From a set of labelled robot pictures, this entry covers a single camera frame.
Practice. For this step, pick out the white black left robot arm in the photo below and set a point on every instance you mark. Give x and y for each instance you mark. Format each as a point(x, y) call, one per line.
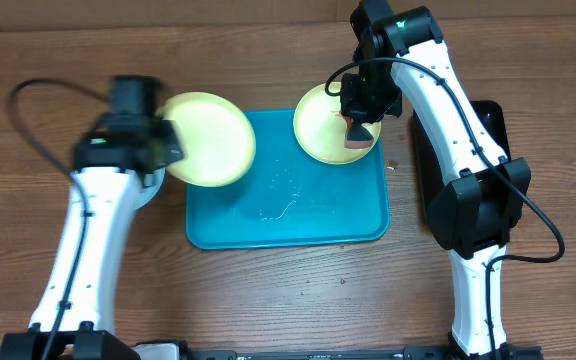
point(118, 166)

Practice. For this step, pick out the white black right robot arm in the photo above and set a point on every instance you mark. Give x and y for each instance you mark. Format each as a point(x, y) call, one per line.
point(471, 187)

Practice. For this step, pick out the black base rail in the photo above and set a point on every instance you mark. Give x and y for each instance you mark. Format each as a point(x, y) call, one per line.
point(318, 354)

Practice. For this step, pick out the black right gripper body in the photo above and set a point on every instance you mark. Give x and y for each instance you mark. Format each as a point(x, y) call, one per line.
point(374, 97)

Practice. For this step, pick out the red black sponge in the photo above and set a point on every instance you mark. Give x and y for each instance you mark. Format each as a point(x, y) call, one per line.
point(357, 136)

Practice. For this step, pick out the teal plastic tray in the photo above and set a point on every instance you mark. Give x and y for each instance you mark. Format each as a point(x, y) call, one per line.
point(287, 198)

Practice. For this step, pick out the black plastic tray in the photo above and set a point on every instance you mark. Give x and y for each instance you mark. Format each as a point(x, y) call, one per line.
point(490, 115)

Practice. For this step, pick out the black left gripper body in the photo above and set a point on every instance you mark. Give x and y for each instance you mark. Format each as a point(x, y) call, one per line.
point(168, 134)

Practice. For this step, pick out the yellow plate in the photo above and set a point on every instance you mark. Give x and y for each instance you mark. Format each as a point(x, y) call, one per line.
point(216, 137)
point(321, 130)

